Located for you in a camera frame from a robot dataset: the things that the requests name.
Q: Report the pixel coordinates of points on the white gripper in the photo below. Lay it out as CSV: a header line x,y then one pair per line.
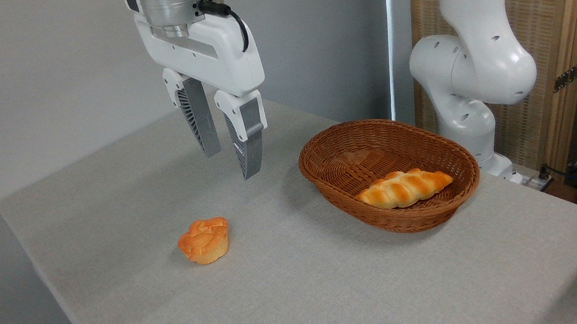
x,y
216,53

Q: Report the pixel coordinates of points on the long braided bread loaf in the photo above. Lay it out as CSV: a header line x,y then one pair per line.
x,y
405,188

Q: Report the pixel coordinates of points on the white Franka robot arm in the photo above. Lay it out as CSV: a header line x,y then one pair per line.
x,y
483,61

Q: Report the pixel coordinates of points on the round orange bread bun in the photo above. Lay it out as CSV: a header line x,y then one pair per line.
x,y
205,241

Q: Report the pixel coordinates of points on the brown wicker basket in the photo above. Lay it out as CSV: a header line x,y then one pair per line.
x,y
346,167

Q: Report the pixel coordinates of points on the grey tablecloth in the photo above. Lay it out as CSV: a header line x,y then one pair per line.
x,y
298,276

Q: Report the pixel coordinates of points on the white vertical pole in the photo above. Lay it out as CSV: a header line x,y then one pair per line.
x,y
390,43

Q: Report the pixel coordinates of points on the white power strip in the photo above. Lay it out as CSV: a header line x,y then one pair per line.
x,y
533,180

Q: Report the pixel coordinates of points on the wooden woven folding screen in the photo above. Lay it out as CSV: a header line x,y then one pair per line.
x,y
541,9

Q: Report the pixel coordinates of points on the metal screen hinge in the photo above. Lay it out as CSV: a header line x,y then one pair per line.
x,y
568,76

